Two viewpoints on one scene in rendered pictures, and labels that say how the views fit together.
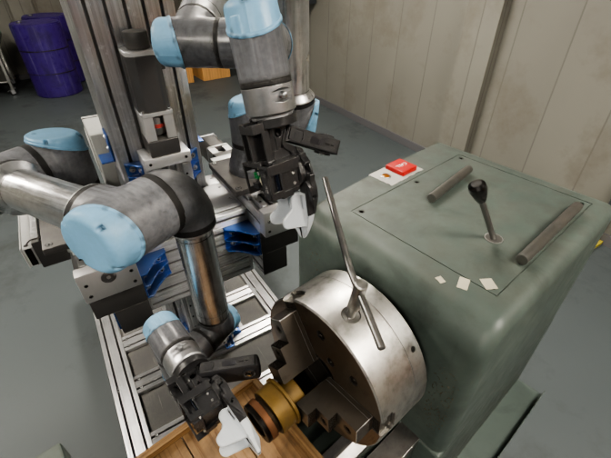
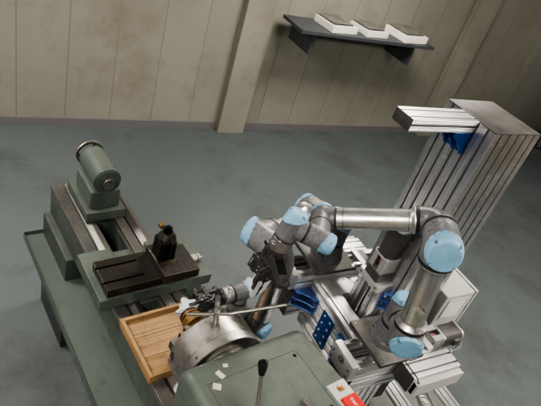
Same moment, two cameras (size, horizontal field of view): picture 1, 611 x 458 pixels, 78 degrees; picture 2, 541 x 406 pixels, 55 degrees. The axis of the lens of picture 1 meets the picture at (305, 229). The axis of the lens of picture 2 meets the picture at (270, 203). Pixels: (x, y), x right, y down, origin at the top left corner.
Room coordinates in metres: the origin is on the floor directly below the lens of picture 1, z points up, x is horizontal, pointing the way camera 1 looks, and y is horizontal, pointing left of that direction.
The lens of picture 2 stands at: (0.39, -1.32, 2.61)
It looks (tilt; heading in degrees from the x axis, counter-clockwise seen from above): 34 degrees down; 86
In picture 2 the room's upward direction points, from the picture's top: 19 degrees clockwise
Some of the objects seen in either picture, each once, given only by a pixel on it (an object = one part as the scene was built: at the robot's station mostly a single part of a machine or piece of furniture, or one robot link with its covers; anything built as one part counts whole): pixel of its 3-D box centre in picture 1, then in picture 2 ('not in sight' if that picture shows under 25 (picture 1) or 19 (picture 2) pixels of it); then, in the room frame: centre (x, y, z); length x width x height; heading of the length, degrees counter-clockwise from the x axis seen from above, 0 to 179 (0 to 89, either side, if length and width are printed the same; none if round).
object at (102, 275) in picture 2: not in sight; (147, 268); (0.08, 0.39, 0.95); 0.43 x 0.18 x 0.04; 41
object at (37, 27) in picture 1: (52, 53); not in sight; (6.07, 3.76, 0.47); 1.27 x 0.78 x 0.94; 32
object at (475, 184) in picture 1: (477, 192); (262, 366); (0.59, -0.31, 1.38); 0.04 x 0.03 x 0.05; 131
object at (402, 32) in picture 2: not in sight; (406, 33); (1.58, 4.40, 1.37); 0.38 x 0.36 x 0.10; 32
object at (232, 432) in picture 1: (234, 433); (185, 304); (0.30, 0.12, 1.09); 0.09 x 0.06 x 0.03; 41
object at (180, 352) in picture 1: (185, 362); (225, 295); (0.44, 0.24, 1.08); 0.08 x 0.05 x 0.08; 131
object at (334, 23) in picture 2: not in sight; (336, 23); (0.81, 3.90, 1.36); 0.36 x 0.34 x 0.09; 32
